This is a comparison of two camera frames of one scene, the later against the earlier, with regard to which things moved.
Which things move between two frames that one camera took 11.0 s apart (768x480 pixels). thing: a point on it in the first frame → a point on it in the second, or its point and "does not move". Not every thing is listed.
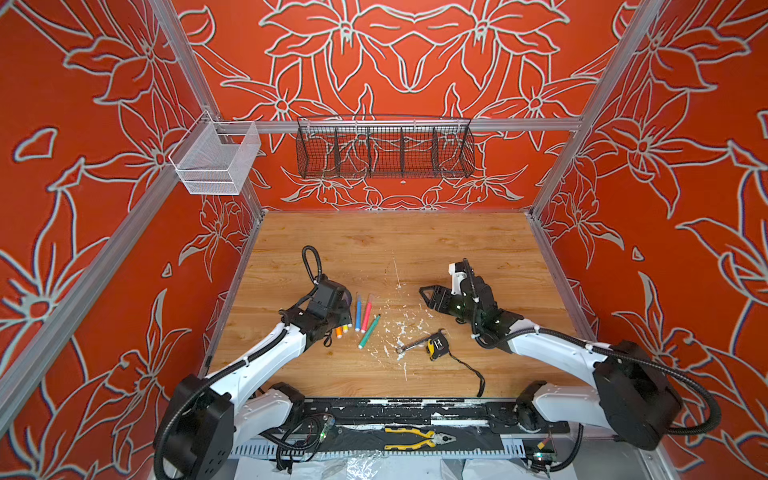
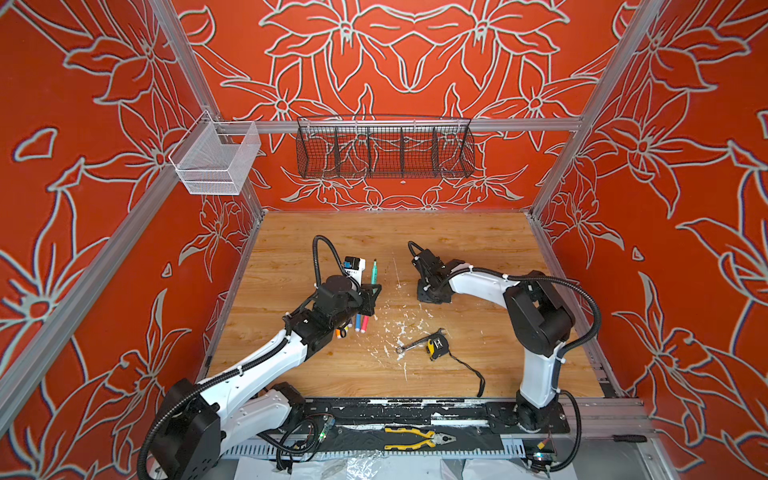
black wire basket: (383, 146) does not move
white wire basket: (215, 157) does not move
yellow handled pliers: (431, 439) does not move
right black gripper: (435, 295) → (420, 283)
